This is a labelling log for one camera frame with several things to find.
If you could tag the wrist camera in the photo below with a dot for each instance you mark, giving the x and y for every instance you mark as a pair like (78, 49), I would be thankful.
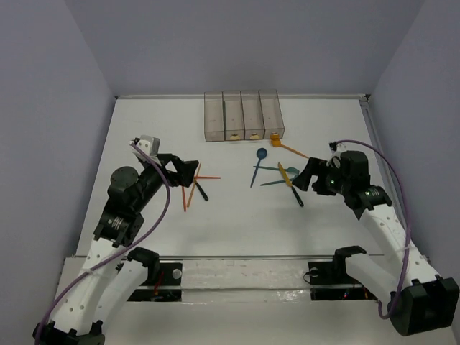
(147, 144)
(337, 149)

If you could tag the orange chopstick short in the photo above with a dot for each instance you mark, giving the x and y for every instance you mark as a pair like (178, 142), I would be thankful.
(184, 199)

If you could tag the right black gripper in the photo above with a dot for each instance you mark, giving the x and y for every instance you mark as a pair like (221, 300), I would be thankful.
(317, 167)

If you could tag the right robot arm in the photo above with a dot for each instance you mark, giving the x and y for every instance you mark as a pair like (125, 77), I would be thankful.
(410, 292)

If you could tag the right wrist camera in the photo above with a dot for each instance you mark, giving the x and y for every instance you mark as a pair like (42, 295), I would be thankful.
(337, 149)

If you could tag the blue spoon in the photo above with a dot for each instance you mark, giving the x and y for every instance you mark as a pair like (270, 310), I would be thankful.
(261, 154)

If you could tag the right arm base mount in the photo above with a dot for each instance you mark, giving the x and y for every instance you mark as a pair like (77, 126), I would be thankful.
(326, 286)

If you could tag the teal fork upper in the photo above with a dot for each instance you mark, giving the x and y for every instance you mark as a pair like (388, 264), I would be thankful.
(291, 170)

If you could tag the yellow orange chopstick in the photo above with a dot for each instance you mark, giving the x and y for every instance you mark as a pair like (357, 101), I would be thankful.
(193, 186)

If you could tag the teal fork lower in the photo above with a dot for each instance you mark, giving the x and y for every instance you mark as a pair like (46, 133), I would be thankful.
(276, 182)

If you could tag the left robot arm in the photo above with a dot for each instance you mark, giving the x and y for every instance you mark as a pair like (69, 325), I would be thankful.
(115, 265)

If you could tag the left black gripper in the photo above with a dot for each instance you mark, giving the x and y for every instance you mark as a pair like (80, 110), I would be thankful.
(172, 169)

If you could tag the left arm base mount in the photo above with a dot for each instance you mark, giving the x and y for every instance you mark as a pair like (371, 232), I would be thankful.
(164, 286)

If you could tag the gold knife black handle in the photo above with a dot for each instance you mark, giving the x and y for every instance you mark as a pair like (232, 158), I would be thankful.
(201, 190)
(289, 184)

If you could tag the yellow orange spoon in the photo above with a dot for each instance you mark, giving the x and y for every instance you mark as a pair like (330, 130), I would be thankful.
(276, 142)

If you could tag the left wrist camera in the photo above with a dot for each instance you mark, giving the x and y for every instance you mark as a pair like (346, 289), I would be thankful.
(147, 144)

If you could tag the teal fork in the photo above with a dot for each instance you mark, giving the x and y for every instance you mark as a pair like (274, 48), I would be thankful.
(291, 170)
(276, 182)

